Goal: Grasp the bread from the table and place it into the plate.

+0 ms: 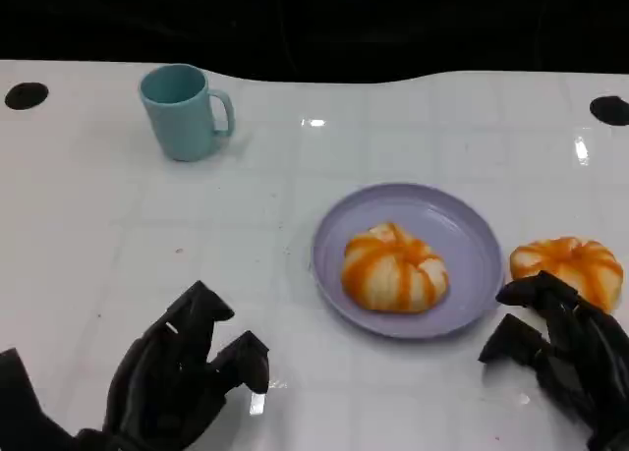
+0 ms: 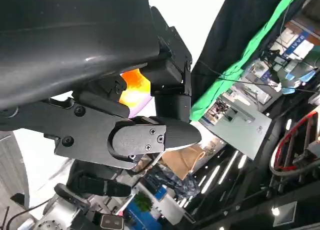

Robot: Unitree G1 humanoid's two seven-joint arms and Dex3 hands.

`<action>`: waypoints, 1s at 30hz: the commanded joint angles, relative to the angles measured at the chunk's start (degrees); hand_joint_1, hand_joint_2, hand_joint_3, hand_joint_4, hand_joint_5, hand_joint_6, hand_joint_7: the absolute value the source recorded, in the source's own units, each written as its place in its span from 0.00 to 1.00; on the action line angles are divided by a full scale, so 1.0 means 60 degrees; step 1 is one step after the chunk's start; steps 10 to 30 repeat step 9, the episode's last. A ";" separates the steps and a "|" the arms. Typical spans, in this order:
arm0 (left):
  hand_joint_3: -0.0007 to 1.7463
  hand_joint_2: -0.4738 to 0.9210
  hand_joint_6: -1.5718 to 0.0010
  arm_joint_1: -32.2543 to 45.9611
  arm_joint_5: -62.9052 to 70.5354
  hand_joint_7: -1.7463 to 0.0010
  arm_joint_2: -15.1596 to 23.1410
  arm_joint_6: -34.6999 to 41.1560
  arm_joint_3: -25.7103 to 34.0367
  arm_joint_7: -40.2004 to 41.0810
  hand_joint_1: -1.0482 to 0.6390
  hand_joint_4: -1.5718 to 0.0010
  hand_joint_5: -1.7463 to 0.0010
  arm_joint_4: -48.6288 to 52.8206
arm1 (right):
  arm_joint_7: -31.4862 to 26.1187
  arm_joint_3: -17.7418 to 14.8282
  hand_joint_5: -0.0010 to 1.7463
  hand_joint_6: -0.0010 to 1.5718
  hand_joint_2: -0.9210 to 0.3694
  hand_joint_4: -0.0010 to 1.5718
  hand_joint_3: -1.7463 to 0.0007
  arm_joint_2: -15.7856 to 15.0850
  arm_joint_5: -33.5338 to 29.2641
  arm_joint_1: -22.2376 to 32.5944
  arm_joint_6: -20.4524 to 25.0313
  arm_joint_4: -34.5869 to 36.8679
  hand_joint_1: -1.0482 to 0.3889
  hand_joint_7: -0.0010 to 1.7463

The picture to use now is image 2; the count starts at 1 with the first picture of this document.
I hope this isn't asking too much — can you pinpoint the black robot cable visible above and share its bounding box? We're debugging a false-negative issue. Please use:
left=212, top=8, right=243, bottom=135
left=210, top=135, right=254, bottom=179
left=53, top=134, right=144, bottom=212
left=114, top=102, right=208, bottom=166
left=4, top=199, right=51, bottom=230

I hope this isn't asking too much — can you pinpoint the green cloth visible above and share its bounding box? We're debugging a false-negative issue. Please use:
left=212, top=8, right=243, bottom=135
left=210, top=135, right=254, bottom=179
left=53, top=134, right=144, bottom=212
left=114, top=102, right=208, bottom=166
left=189, top=0, right=306, bottom=122

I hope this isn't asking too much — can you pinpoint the black backdrop cloth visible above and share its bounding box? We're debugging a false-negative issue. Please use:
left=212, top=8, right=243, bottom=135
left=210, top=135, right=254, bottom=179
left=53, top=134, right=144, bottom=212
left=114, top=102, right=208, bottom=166
left=189, top=0, right=316, bottom=103

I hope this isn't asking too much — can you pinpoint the red cable bundle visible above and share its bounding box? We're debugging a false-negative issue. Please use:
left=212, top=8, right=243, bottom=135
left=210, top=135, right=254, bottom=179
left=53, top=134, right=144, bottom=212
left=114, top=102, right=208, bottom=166
left=268, top=111, right=320, bottom=176

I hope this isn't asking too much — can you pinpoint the grey ceiling vent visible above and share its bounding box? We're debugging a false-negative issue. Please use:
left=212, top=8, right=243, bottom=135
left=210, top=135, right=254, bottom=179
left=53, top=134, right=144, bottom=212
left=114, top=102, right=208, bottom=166
left=272, top=201, right=298, bottom=228

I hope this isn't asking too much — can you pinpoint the orange and white bread roll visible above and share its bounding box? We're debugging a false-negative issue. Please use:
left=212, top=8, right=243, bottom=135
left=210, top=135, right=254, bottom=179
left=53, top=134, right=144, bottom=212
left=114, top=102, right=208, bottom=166
left=118, top=68, right=152, bottom=108

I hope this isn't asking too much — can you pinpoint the lilac plate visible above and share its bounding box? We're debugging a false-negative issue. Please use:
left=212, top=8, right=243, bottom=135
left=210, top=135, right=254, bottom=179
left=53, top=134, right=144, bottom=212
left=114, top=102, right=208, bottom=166
left=128, top=96, right=157, bottom=119

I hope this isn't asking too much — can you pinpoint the grey monitor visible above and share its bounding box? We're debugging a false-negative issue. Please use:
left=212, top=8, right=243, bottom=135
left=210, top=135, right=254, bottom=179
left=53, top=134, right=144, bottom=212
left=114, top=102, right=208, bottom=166
left=199, top=97, right=273, bottom=161

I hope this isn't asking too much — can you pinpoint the brown paper bag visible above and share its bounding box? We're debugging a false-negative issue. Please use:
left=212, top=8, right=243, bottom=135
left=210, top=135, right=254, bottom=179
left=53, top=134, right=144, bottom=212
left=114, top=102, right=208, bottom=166
left=159, top=144, right=206, bottom=181

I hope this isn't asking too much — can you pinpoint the green potted plant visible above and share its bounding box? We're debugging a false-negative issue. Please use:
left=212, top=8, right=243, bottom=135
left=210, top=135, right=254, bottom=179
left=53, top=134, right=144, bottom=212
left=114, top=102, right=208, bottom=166
left=133, top=191, right=154, bottom=213

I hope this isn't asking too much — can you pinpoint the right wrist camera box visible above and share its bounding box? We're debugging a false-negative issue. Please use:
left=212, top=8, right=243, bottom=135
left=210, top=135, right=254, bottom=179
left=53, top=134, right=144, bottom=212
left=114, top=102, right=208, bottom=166
left=83, top=209, right=126, bottom=230

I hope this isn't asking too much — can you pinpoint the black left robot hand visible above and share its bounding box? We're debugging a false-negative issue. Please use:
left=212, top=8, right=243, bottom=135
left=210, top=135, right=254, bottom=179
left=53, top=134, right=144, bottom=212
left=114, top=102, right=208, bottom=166
left=0, top=0, right=202, bottom=171

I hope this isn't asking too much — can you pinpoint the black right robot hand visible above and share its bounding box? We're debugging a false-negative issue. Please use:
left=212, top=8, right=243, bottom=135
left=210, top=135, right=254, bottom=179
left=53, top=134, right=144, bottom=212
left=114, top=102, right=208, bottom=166
left=53, top=161, right=133, bottom=210

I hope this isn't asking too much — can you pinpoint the blue box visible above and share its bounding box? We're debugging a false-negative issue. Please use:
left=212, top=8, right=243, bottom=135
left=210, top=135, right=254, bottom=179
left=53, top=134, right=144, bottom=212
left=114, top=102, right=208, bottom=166
left=124, top=184, right=168, bottom=230

